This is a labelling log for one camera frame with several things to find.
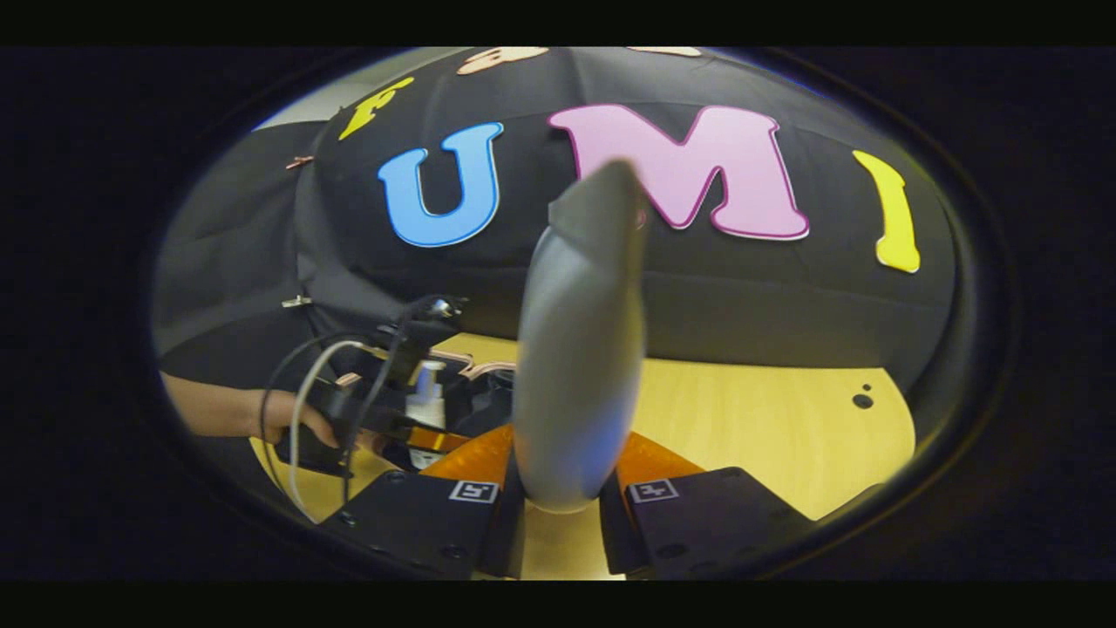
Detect white skin care tube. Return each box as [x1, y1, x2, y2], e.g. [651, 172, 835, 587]
[512, 158, 651, 515]

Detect small white bottle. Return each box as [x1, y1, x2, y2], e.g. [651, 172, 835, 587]
[405, 360, 448, 472]

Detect black backdrop cloth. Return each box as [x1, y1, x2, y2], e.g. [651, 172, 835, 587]
[155, 48, 956, 393]

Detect white cable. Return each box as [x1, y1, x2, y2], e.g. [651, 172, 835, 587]
[288, 340, 367, 524]

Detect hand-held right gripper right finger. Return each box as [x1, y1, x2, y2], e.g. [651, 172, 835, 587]
[598, 431, 816, 581]

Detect pink suitcase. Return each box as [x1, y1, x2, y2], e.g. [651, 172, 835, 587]
[334, 347, 517, 441]

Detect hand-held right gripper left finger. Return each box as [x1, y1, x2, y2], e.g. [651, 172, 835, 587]
[318, 425, 527, 581]

